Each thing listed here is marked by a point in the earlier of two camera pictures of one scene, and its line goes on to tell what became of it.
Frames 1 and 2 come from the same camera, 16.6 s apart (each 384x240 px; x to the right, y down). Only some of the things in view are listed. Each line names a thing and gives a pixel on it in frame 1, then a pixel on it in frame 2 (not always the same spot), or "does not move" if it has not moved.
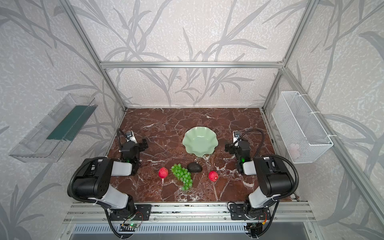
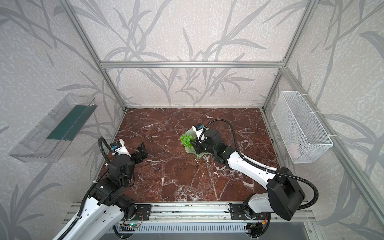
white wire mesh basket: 303,138 does not move
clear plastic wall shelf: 50,138 does not move
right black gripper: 231,147 to 198,144
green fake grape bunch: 183,175 to 185,139
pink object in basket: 295,151 does not move
